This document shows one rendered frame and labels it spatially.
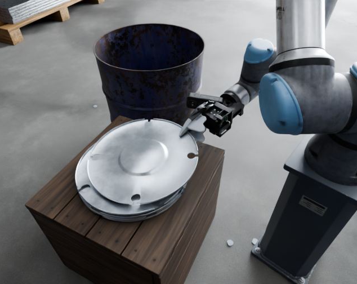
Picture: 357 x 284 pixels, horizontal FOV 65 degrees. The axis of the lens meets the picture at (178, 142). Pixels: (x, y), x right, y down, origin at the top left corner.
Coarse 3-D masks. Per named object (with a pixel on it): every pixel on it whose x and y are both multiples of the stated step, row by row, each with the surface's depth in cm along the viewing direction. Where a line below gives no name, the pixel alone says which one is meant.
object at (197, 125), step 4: (200, 116) 79; (204, 116) 79; (188, 120) 77; (196, 120) 78; (200, 120) 78; (204, 120) 78; (184, 124) 77; (188, 124) 77; (192, 124) 77; (196, 124) 77; (200, 124) 77; (184, 128) 76; (188, 128) 77; (192, 128) 76; (196, 128) 76; (200, 128) 76; (204, 128) 76; (180, 132) 77; (184, 132) 77; (180, 136) 77
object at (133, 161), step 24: (144, 120) 83; (96, 144) 77; (120, 144) 77; (144, 144) 75; (168, 144) 76; (192, 144) 75; (96, 168) 71; (120, 168) 71; (144, 168) 70; (168, 168) 70; (192, 168) 69; (120, 192) 66; (144, 192) 65; (168, 192) 65
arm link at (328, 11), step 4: (324, 0) 67; (328, 0) 66; (332, 0) 67; (336, 0) 67; (324, 4) 67; (328, 4) 67; (332, 4) 68; (324, 8) 68; (328, 8) 68; (332, 8) 69; (328, 12) 69; (332, 12) 70; (328, 16) 70; (328, 20) 71
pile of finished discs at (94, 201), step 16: (80, 160) 74; (80, 176) 71; (80, 192) 67; (96, 192) 67; (176, 192) 66; (96, 208) 64; (112, 208) 64; (128, 208) 64; (144, 208) 64; (160, 208) 64
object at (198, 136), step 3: (204, 126) 82; (189, 132) 79; (192, 132) 80; (195, 132) 80; (198, 132) 80; (201, 132) 80; (192, 135) 80; (195, 135) 80; (198, 135) 80; (201, 135) 80; (195, 138) 79; (198, 138) 79; (201, 138) 79; (204, 138) 79; (201, 141) 78
